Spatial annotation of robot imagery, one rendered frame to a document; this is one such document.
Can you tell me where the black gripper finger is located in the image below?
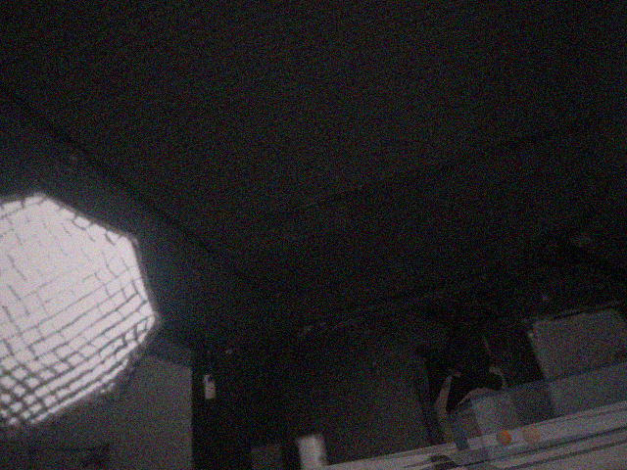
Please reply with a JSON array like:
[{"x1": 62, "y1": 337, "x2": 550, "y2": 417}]
[
  {"x1": 423, "y1": 361, "x2": 452, "y2": 403},
  {"x1": 446, "y1": 375, "x2": 483, "y2": 412}
]

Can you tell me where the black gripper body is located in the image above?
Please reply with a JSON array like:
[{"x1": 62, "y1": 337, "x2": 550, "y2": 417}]
[{"x1": 415, "y1": 327, "x2": 503, "y2": 391}]

